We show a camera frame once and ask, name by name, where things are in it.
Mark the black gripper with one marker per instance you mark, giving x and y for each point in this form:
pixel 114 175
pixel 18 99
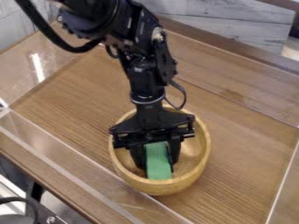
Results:
pixel 152 125

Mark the green rectangular block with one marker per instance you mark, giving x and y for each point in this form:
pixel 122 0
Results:
pixel 158 167

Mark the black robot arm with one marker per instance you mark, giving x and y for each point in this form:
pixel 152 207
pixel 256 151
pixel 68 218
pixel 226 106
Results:
pixel 131 33

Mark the brown wooden bowl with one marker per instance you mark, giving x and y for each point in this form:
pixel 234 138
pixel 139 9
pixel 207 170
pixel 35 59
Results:
pixel 186 171

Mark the black table leg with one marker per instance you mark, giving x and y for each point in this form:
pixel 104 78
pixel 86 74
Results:
pixel 35 191

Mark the black metal base plate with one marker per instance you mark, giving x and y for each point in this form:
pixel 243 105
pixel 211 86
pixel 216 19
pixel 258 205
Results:
pixel 42 215

